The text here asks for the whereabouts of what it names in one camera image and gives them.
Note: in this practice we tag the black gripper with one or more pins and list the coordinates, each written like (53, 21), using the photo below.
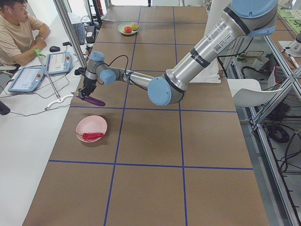
(89, 83)

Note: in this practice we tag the purple eggplant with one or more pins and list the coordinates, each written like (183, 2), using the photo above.
(89, 99)

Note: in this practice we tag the red chili pepper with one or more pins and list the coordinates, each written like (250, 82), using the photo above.
(90, 136)

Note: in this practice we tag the red-yellow pomegranate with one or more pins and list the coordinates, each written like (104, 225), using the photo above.
(127, 29)

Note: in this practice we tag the yellow-pink peach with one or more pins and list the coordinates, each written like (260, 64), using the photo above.
(134, 26)

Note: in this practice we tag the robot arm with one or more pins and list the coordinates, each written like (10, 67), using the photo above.
(239, 18)

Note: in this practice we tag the pink plate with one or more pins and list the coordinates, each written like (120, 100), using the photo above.
(91, 124)

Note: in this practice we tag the far blue teach pendant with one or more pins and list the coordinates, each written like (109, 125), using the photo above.
(58, 62)

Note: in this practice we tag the blue teach pendant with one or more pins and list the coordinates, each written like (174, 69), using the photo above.
(27, 80)
(58, 62)

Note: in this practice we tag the black computer mouse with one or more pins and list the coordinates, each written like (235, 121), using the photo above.
(54, 49)

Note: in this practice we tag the near blue teach pendant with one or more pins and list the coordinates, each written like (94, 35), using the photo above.
(27, 80)

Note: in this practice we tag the black keyboard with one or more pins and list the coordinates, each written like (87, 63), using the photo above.
(79, 30)

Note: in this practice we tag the green plate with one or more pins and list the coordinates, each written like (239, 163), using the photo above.
(121, 28)

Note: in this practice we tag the seated man in beige shirt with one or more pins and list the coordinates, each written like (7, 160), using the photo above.
(20, 33)

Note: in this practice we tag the brown paper table cover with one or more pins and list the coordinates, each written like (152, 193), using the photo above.
(179, 165)

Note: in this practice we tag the white chair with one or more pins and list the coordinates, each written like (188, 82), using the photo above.
(248, 92)

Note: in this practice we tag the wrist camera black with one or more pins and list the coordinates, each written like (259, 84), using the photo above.
(80, 71)

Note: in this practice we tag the white curved bracket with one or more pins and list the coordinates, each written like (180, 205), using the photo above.
(58, 101)

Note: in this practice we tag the metal rod with green handle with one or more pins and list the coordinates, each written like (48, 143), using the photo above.
(38, 54)

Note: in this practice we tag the aluminium frame post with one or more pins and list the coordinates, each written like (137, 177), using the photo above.
(62, 11)

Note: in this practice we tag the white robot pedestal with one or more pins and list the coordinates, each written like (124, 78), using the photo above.
(211, 73)

